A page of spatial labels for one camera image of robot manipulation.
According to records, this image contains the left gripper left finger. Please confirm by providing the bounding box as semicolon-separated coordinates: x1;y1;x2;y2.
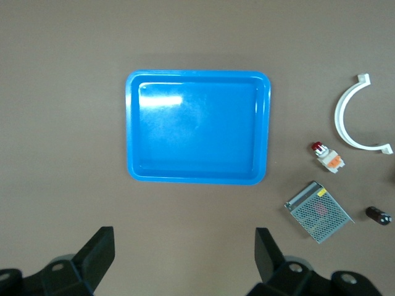
27;226;116;296

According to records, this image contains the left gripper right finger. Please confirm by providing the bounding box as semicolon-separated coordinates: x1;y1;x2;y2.
249;228;331;296

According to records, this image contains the black cylindrical capacitor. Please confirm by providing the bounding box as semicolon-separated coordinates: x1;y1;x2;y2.
365;205;392;226

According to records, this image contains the metal mesh power supply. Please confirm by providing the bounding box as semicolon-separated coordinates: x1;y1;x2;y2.
284;181;356;245

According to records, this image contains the red cap white orange pushbutton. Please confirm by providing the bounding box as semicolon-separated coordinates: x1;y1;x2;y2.
310;141;345;174

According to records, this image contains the brown table mat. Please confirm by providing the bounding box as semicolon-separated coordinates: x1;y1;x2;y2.
0;0;395;296

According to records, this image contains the blue plastic tray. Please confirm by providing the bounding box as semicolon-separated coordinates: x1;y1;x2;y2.
125;70;273;186

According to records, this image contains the large white pipe clamp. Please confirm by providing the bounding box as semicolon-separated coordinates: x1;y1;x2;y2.
334;73;393;155

